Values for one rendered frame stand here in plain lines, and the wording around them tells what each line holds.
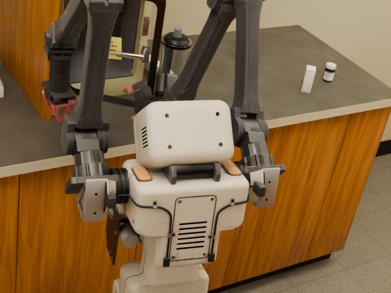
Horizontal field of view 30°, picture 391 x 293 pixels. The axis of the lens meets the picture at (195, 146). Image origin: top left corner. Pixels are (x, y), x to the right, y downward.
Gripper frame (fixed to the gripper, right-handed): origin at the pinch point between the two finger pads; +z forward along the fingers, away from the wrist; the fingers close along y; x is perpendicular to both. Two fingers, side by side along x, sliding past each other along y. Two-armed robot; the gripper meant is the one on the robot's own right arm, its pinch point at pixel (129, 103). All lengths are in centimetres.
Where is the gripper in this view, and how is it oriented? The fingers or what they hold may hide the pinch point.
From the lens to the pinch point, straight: 237.8
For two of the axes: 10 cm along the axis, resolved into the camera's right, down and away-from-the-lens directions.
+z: -6.6, -0.8, 7.4
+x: -7.0, 4.1, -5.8
